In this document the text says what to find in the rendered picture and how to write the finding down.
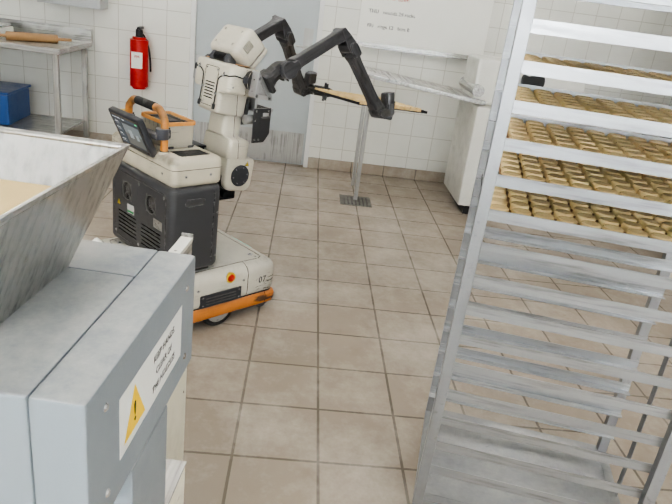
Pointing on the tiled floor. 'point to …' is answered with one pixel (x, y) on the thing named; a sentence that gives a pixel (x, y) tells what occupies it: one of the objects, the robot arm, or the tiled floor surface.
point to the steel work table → (81, 38)
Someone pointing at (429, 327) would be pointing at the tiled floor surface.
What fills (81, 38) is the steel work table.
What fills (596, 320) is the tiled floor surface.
